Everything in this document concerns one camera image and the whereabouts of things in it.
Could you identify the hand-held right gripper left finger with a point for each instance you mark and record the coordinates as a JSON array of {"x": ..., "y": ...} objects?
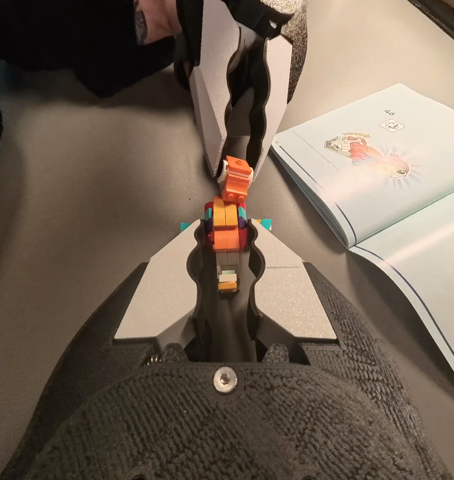
[{"x": 155, "y": 300}]

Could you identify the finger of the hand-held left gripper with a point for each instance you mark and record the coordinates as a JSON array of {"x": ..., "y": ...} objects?
[
  {"x": 279, "y": 82},
  {"x": 210, "y": 75}
]

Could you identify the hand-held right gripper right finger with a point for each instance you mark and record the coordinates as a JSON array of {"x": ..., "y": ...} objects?
[{"x": 294, "y": 300}]

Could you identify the colourful toy brick fish body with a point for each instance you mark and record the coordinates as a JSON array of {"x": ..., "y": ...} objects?
[{"x": 227, "y": 240}]

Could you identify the orange toy brick head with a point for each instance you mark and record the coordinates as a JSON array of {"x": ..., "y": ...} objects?
[{"x": 234, "y": 180}]

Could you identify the person's left hand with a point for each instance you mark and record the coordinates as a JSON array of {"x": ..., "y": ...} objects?
[{"x": 155, "y": 18}]

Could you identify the open pale blue instruction booklet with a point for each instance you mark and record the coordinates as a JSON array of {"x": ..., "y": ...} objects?
[{"x": 380, "y": 210}]

